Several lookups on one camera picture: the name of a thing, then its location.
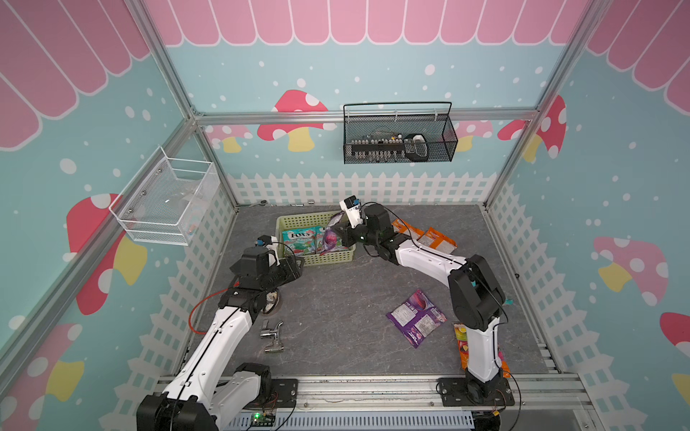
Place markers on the white wire wall basket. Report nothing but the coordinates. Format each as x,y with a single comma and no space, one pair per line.
167,200

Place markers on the metal clamp tool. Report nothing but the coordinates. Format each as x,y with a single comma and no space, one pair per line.
274,335

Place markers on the brown tape roll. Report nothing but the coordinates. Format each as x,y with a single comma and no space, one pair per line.
273,302

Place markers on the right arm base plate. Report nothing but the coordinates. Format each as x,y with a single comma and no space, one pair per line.
468,392

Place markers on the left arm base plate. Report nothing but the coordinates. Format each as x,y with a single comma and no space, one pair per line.
281,394

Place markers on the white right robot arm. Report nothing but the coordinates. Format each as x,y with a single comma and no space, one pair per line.
476,295

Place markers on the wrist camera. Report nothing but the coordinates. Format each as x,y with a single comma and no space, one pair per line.
264,241
351,207

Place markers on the orange candy bag far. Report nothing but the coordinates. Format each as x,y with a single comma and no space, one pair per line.
400,226

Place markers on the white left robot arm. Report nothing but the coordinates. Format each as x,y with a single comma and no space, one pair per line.
195,399

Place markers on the purple candy bag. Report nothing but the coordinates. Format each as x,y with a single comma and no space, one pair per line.
328,240
416,318

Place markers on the orange pink fruit candy bag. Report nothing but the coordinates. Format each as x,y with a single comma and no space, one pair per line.
463,349

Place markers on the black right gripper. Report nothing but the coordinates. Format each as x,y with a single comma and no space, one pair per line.
346,235

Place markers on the black wire wall basket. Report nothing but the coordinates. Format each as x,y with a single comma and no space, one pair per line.
398,132

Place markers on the green lit circuit board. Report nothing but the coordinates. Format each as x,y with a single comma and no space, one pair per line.
262,419

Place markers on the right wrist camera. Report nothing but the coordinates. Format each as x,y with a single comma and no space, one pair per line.
351,207

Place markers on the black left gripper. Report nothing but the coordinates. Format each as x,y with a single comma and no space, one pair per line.
290,268

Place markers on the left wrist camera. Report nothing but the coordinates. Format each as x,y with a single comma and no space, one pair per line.
264,241

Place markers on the orange candy bag near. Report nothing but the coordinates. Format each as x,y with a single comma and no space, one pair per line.
438,241

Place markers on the light green plastic basket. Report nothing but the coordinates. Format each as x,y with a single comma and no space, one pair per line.
319,220

